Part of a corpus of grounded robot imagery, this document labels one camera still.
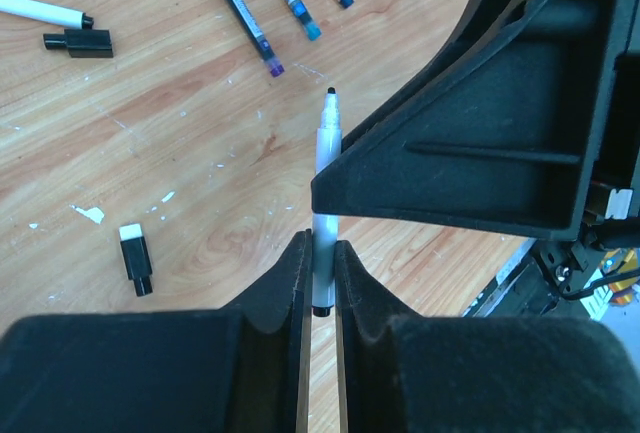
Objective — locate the small black white cap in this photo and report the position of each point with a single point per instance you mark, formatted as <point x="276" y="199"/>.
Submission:
<point x="136" y="258"/>

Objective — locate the black pen cap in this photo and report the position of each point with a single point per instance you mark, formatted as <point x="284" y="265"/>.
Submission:
<point x="81" y="43"/>

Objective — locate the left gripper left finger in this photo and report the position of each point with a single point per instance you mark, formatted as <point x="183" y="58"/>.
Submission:
<point x="240" y="368"/>

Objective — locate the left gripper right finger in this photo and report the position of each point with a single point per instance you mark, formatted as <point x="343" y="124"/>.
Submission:
<point x="399" y="371"/>

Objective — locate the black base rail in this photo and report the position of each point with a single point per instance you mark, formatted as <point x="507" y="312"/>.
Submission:
<point x="564" y="279"/>

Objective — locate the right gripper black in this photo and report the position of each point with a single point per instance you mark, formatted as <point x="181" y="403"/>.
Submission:
<point x="526" y="122"/>

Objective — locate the white pen black end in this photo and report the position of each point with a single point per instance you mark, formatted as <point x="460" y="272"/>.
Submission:
<point x="48" y="13"/>

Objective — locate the purple gel pen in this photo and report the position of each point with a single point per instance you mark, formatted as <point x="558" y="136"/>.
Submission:
<point x="256" y="36"/>

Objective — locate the white thin pen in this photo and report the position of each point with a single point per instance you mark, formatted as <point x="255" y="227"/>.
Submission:
<point x="325" y="228"/>

